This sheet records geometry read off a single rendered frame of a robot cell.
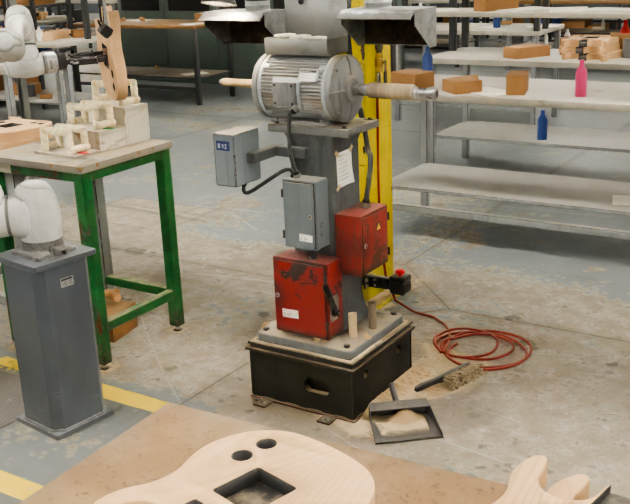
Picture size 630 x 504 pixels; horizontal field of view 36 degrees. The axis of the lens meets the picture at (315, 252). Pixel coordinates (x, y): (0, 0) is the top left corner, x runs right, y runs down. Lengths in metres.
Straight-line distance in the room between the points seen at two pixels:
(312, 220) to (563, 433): 1.23
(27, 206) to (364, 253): 1.26
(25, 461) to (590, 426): 2.11
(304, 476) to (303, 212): 2.11
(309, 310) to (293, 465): 2.10
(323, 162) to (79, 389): 1.29
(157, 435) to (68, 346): 1.94
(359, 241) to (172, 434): 1.90
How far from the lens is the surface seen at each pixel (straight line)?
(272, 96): 3.74
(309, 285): 3.72
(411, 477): 1.73
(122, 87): 4.18
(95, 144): 4.41
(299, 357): 3.84
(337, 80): 3.60
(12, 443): 3.96
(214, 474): 1.68
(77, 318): 3.82
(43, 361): 3.82
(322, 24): 3.80
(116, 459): 1.86
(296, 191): 3.65
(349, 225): 3.68
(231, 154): 3.60
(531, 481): 1.57
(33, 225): 3.72
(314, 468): 1.68
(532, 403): 4.00
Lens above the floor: 1.80
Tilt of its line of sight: 18 degrees down
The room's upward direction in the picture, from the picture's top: 2 degrees counter-clockwise
